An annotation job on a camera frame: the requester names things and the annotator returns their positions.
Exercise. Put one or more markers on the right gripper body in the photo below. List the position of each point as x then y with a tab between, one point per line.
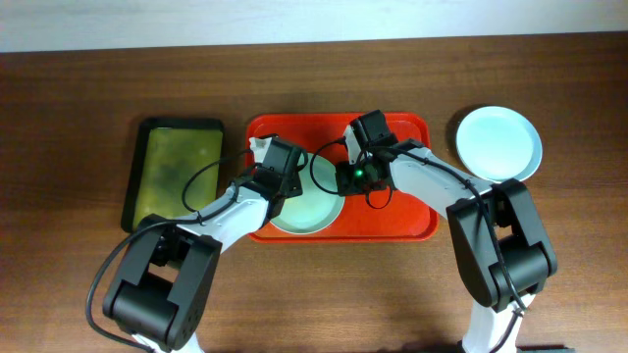
351	179

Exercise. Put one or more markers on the pale green plate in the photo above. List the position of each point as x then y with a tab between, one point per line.
314	209

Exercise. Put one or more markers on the red plastic tray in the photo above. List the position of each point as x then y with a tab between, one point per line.
401	219

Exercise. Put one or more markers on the light blue plate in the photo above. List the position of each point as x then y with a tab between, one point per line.
497	143

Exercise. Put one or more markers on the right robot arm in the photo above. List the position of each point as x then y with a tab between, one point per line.
502	250

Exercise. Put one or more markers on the black tray with green liquid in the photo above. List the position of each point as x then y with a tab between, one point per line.
168	152

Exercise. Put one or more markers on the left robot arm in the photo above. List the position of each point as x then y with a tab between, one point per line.
160	289

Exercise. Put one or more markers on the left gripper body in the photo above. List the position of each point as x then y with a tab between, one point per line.
290	186

